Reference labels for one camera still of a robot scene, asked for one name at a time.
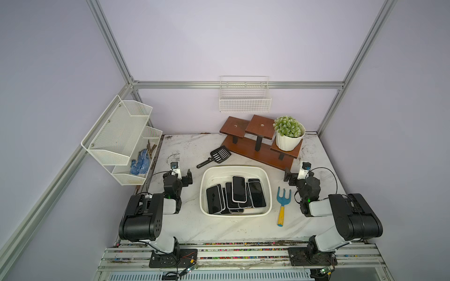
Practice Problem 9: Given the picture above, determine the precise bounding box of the white wire wall basket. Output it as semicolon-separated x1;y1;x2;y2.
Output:
219;76;272;113

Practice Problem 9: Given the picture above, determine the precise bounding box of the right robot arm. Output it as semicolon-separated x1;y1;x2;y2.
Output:
284;168;383;256

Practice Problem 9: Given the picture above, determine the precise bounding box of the white mesh two-tier shelf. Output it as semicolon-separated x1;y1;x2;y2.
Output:
81;96;162;186

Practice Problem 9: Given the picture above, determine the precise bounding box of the light blue case phone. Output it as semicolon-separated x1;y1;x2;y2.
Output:
248;179;267;208

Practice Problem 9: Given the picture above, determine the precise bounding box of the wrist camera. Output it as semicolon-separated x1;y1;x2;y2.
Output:
297;162;311;180
171;162;182;180

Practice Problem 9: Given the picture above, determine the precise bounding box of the blue cloth in shelf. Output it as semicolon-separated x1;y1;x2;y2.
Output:
130;149;151;176

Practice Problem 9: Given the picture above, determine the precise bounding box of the white case phone front-left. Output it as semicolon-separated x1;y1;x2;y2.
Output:
206;184;225;214

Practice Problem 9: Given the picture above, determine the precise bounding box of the dark phone bottom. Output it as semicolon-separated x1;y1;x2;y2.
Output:
220;187;244;215

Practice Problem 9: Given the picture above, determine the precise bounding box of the white plastic storage box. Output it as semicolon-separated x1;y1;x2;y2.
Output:
200;166;273;218

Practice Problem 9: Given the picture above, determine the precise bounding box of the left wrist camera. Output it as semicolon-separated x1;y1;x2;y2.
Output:
171;162;182;180

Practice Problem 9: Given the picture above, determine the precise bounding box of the black plastic scoop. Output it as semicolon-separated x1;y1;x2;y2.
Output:
196;146;232;169

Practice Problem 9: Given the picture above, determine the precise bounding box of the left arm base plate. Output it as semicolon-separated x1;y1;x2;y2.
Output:
149;249;198;269

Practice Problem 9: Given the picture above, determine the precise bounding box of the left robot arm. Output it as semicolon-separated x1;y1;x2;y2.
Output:
118;170;193;256

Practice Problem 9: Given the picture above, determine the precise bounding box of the pink case phone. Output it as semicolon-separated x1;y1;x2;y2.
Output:
232;176;247;203

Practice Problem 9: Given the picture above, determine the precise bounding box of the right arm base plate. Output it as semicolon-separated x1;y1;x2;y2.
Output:
288;247;337;266

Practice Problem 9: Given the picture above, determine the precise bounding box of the white pot green plant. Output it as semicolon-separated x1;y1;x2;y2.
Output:
273;116;305;152

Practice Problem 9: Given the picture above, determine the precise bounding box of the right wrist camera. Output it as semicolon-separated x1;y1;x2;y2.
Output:
297;162;311;180

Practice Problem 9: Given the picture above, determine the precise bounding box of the blue case phone middle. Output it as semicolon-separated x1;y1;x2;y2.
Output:
226;182;253;209

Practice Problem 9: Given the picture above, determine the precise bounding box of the brown wooden tiered stand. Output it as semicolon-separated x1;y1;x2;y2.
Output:
220;115;303;170

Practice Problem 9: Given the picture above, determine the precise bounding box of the blue yellow garden rake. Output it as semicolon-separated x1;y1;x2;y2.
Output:
277;187;292;227

